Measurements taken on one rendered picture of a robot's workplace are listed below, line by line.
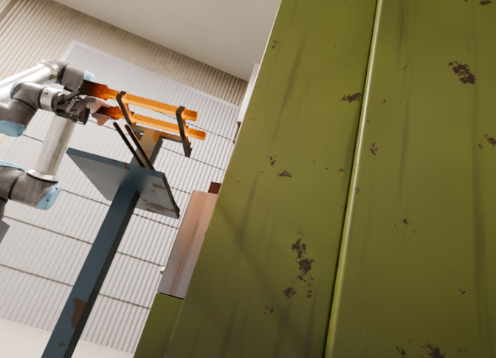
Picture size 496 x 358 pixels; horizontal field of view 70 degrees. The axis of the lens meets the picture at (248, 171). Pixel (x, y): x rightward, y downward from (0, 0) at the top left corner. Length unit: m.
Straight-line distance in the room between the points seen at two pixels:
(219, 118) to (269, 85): 3.43
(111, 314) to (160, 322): 2.71
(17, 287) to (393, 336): 3.78
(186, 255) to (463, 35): 1.35
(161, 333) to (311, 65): 1.20
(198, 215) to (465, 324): 0.99
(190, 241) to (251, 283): 0.44
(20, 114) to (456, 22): 1.65
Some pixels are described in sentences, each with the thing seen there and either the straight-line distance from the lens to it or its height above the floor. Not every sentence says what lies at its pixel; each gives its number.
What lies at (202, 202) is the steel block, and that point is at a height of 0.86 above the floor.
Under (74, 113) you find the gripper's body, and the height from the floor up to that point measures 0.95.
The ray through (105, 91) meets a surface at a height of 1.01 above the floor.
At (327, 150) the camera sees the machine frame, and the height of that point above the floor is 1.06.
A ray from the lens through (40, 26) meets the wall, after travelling 5.66.
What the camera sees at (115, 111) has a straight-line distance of 1.43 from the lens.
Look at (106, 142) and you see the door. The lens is 4.61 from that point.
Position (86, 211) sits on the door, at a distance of 4.34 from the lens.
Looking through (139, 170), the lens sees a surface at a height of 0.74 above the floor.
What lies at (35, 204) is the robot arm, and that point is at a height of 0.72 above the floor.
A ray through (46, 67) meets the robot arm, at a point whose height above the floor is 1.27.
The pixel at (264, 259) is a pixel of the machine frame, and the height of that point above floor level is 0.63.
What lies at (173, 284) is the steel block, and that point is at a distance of 1.48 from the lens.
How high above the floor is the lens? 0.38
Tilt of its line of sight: 25 degrees up
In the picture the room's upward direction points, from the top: 16 degrees clockwise
